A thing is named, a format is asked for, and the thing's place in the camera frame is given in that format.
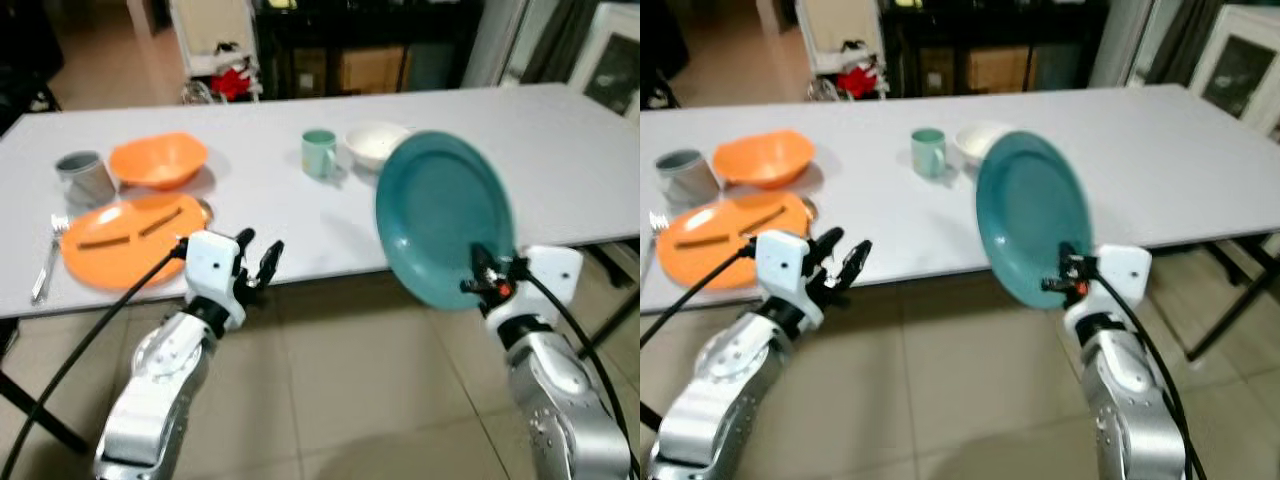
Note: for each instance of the black cabinet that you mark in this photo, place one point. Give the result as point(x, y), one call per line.
point(930, 40)
point(300, 40)

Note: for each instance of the white bowl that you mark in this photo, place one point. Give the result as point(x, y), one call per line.
point(375, 145)
point(978, 140)

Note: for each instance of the white rack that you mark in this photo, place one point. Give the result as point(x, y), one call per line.
point(210, 25)
point(835, 25)

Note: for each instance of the brown cardboard box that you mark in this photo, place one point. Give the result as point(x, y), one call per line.
point(997, 70)
point(372, 70)

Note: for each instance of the red cloth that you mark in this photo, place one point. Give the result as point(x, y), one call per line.
point(858, 80)
point(230, 82)

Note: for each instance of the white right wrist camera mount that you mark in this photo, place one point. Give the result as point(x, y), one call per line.
point(1125, 275)
point(545, 275)

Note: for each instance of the orange bowl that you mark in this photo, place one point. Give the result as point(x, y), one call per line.
point(765, 158)
point(158, 160)

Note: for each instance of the teal plate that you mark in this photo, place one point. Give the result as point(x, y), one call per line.
point(435, 215)
point(1030, 215)

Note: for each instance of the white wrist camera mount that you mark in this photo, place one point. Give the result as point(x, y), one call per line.
point(1125, 275)
point(780, 262)
point(208, 265)
point(545, 275)

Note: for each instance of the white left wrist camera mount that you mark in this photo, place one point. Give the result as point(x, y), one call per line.
point(208, 265)
point(780, 262)

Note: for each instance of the woven basket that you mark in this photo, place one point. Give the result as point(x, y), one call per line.
point(822, 92)
point(196, 93)

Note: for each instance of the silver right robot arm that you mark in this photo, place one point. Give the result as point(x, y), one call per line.
point(1125, 400)
point(560, 400)

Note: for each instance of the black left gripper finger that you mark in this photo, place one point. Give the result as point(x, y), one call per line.
point(270, 262)
point(855, 265)
point(826, 245)
point(244, 245)

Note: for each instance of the green mug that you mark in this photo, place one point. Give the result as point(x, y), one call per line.
point(318, 155)
point(927, 153)

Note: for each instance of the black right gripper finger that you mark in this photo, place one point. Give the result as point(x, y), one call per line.
point(1056, 287)
point(1071, 262)
point(474, 288)
point(482, 262)

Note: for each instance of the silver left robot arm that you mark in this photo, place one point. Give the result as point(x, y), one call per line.
point(160, 390)
point(715, 395)

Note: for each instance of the silver fork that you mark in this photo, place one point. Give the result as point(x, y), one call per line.
point(657, 228)
point(50, 255)

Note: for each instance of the golden spoon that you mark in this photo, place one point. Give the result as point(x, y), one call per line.
point(204, 210)
point(807, 208)

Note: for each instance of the black table leg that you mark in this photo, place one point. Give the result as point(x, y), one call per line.
point(610, 324)
point(648, 413)
point(1235, 307)
point(40, 412)

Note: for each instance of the grey curtain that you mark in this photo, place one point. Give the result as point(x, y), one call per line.
point(1150, 40)
point(530, 40)

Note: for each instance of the white glass door cabinet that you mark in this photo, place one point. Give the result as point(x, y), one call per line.
point(610, 65)
point(1240, 65)

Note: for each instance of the orange plate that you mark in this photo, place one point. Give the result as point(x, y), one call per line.
point(710, 265)
point(120, 262)

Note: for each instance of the grey mug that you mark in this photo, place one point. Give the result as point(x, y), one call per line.
point(688, 178)
point(85, 180)

